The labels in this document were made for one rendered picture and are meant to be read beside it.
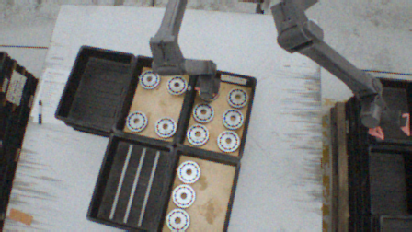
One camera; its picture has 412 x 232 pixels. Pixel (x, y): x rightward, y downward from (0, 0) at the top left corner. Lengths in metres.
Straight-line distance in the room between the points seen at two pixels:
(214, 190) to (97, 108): 0.71
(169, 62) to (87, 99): 0.85
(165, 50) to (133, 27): 1.08
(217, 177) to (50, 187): 0.87
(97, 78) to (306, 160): 1.15
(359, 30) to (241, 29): 1.37
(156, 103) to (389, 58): 2.06
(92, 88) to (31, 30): 1.57
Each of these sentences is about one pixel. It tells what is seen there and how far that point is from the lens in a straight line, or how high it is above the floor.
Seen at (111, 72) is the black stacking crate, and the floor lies 0.83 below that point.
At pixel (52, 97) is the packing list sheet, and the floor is 0.70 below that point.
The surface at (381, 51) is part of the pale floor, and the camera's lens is 3.02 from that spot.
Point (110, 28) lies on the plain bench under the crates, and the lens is 2.03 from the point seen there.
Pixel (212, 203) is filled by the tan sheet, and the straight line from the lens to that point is 1.49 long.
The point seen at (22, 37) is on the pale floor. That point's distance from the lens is 3.21.
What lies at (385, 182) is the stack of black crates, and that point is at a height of 0.38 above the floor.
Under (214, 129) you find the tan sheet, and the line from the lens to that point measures 1.55.
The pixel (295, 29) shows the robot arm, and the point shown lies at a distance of 0.88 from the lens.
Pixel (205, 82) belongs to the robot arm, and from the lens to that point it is 1.35.
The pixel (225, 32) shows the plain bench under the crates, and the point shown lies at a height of 0.70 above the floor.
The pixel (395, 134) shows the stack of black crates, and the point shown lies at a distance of 2.20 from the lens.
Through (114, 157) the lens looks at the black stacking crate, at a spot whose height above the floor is 0.83.
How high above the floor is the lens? 2.32
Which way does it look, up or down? 72 degrees down
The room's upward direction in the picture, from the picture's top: 4 degrees counter-clockwise
